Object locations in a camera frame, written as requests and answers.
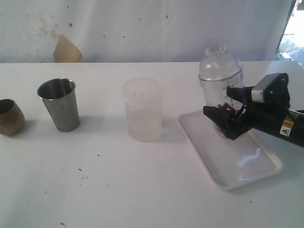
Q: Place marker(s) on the round wooden cup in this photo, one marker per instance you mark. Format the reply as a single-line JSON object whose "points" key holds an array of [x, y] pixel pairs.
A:
{"points": [[12, 119]]}

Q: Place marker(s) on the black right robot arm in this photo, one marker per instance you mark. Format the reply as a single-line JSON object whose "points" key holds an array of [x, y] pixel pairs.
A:
{"points": [[273, 117]]}

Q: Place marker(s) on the white plastic tray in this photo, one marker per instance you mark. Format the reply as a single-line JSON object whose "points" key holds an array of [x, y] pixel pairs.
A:
{"points": [[229, 164]]}

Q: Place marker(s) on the frosted plastic cup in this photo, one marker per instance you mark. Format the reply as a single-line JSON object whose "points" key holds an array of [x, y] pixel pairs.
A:
{"points": [[143, 98]]}

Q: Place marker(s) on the clear measuring shaker cup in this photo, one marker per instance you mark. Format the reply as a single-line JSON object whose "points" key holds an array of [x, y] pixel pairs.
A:
{"points": [[215, 90]]}

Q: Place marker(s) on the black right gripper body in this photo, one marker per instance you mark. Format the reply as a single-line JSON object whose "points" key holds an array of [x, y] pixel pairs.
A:
{"points": [[243, 121]]}

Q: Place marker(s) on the clear shaker dome lid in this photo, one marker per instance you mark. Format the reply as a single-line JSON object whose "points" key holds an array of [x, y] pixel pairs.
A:
{"points": [[218, 63]]}

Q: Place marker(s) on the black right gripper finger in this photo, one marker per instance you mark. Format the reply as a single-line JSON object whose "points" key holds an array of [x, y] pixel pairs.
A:
{"points": [[219, 116], [241, 94]]}

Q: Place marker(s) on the steel metal cup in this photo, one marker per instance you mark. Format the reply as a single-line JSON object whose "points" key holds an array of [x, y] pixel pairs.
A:
{"points": [[59, 98]]}

